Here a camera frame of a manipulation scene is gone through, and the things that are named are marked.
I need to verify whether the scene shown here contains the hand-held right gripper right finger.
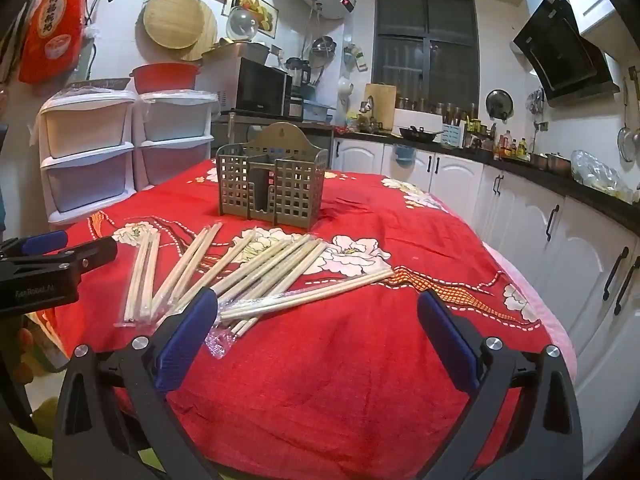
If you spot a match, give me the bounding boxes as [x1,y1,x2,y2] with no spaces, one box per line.
[416,289,585,480]

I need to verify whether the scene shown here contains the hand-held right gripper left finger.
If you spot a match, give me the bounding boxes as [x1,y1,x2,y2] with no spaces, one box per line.
[51,286,221,480]

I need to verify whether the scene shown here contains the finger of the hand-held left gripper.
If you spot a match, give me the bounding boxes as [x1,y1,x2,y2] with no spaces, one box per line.
[0,230,69,261]
[50,237,119,281]

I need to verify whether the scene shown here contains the bunch of chopsticks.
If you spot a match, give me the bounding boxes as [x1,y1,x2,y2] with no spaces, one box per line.
[114,222,341,361]

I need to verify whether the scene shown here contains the wooden chopstick pair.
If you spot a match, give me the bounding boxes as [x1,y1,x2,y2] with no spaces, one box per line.
[217,267,397,322]

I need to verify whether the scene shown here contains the grey plastic lattice utensil holder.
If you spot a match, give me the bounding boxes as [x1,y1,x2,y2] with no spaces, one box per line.
[216,122,330,233]

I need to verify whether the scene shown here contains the white drawer tower cream bins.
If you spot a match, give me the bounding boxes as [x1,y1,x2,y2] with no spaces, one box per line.
[39,89,137,225]

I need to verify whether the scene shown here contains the red floral tablecloth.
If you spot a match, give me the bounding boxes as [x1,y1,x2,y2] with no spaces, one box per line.
[32,159,578,480]

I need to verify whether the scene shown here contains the white base cabinets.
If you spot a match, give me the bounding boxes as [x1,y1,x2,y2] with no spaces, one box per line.
[332,137,640,471]

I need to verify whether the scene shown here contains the white drawer tower pale bins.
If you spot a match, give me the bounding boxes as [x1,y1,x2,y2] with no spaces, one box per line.
[134,90,221,191]

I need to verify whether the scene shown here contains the red plastic basin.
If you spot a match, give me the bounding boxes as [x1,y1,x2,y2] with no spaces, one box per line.
[130,62,201,95]

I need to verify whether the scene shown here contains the black countertop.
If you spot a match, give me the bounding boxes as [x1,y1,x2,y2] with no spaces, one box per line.
[332,127,640,236]

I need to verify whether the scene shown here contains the row of sauce bottles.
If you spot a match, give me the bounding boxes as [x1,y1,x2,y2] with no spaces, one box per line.
[492,130,532,162]

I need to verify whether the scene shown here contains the white blue knife block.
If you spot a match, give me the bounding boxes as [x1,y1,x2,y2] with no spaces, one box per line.
[441,121,468,149]

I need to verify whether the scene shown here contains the black wok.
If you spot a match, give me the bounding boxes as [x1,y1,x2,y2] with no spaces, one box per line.
[398,126,445,142]

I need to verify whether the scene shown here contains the red plastic bag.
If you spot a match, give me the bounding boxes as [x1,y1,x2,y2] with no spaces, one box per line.
[19,0,90,86]

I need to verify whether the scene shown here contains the clear plastic bag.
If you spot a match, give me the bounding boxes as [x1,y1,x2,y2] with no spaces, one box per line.
[571,150,635,203]

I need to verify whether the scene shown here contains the microwave oven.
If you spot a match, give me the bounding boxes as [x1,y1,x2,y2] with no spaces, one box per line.
[197,56,293,116]

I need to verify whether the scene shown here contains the row of spice jars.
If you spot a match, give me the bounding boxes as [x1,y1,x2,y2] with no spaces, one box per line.
[395,96,478,117]

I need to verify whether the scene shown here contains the hanging dark pot lid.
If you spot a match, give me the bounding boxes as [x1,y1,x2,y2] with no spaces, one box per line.
[485,89,515,122]

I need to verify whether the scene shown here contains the wooden cutting board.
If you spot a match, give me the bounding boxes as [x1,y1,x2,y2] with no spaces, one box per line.
[363,83,397,132]

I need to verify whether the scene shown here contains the stainless steel basin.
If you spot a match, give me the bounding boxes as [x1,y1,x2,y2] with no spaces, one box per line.
[202,40,271,67]

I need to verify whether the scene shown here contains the round wooden board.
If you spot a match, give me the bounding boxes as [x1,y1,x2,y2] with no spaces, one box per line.
[180,0,219,62]

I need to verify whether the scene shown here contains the hanging metal strainer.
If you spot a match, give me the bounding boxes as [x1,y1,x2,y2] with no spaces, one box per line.
[617,67,635,163]

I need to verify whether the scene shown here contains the blender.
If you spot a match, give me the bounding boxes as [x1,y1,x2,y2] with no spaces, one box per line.
[285,57,312,102]

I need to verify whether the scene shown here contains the glass pot lid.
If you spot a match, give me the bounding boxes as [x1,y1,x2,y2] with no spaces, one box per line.
[226,7,261,42]

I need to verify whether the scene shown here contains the hanging metal ladle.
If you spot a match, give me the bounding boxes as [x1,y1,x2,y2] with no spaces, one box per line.
[631,67,640,161]

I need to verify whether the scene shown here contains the hanging green white packet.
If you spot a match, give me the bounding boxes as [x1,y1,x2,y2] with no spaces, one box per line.
[344,44,369,73]

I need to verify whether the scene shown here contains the dark window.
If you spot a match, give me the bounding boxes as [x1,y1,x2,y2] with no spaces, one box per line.
[372,0,480,111]

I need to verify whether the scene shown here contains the hanging steel colander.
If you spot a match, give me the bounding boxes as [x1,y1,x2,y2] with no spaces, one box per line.
[310,35,337,68]

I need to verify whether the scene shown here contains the black range hood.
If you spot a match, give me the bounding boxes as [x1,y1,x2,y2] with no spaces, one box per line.
[512,0,621,107]

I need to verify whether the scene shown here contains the white hood chimney cover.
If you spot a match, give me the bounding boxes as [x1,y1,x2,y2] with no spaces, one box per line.
[525,0,581,36]

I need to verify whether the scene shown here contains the fruit wall poster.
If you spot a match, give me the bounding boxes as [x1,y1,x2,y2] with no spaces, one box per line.
[220,0,279,39]

